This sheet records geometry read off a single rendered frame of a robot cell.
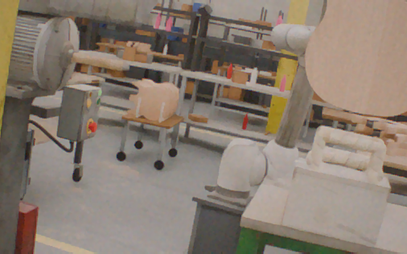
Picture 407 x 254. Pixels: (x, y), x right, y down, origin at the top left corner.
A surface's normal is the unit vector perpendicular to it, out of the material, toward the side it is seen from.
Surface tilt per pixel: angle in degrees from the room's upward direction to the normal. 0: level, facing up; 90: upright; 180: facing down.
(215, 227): 90
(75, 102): 90
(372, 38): 91
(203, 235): 90
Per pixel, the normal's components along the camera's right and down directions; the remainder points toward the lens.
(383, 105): -0.25, 0.13
